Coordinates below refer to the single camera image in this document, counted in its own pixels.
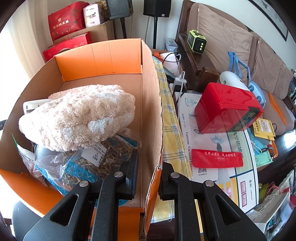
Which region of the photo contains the dried herbs plastic bag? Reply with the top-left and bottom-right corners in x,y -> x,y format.
34,135 -> 137,195

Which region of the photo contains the white massager device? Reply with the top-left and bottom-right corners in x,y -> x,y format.
219,71 -> 249,91

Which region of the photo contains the right black speaker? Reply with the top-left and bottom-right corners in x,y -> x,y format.
143,0 -> 171,18

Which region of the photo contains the green black cube device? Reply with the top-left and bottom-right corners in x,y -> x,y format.
187,30 -> 207,54

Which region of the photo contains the red tea tin box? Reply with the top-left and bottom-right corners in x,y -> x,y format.
194,82 -> 264,133

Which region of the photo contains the red chocolate gift box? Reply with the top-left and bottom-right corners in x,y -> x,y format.
43,32 -> 91,62

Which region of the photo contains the tall red gift bag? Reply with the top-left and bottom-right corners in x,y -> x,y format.
48,1 -> 90,41

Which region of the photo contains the brown sofa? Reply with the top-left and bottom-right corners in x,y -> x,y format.
177,1 -> 295,136

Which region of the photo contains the brown cardboard box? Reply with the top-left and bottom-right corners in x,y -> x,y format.
54,20 -> 115,44

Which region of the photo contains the framed wall painting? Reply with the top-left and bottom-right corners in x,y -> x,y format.
249,0 -> 288,41

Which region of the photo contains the yellow booklet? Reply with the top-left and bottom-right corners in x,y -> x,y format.
252,118 -> 276,141

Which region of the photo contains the white tissue pack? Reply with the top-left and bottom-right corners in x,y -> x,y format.
83,3 -> 105,28

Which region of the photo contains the beige plush pillow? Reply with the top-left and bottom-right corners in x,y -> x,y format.
18,84 -> 135,152

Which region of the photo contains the yellow plaid tablecloth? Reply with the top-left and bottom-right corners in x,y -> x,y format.
151,56 -> 192,223

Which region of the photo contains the blue strap bag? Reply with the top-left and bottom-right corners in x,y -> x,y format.
227,51 -> 266,109

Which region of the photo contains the black speaker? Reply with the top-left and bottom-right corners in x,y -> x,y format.
106,0 -> 133,20
143,0 -> 171,18

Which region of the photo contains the flat red pouch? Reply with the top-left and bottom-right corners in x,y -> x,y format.
191,149 -> 243,168

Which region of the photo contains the left black speaker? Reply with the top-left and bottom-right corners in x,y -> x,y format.
106,0 -> 133,20

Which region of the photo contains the large white printed box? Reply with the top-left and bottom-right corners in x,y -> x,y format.
178,93 -> 259,213

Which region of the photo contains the orange cardboard box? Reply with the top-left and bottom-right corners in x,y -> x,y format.
1,39 -> 163,240

